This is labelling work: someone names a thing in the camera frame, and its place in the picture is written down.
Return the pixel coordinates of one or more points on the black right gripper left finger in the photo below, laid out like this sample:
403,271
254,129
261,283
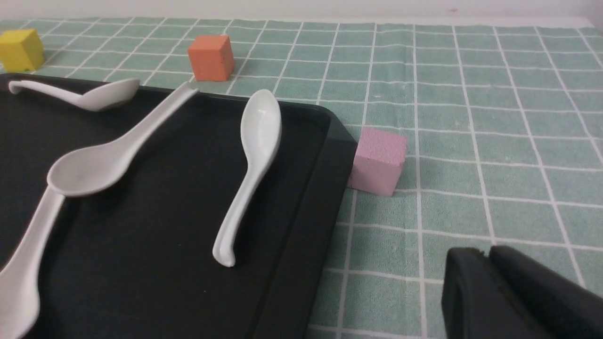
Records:
477,303

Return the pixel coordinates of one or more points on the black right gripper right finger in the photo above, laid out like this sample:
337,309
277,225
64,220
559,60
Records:
565,309

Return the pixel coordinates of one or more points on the pink cube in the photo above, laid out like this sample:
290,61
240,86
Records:
378,162

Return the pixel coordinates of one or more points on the green checkered tablecloth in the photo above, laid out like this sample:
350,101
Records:
503,128

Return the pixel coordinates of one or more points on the white spoon right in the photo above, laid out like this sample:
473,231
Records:
260,133

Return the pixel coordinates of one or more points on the white spoon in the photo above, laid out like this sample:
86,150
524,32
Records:
19,292
98,99
92,169
260,133

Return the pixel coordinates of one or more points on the black plastic tray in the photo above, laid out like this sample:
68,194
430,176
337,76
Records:
135,260

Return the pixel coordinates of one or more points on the orange cube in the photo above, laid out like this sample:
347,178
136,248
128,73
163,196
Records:
211,58

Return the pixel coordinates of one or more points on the white spoon middle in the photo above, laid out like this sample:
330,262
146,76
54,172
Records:
92,169

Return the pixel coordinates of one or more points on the white spoon top left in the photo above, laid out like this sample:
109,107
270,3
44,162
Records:
98,99

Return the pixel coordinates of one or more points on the white spoon bottom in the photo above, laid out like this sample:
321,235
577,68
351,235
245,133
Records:
19,292

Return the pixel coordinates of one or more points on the yellow cube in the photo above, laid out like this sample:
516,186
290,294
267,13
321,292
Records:
21,50

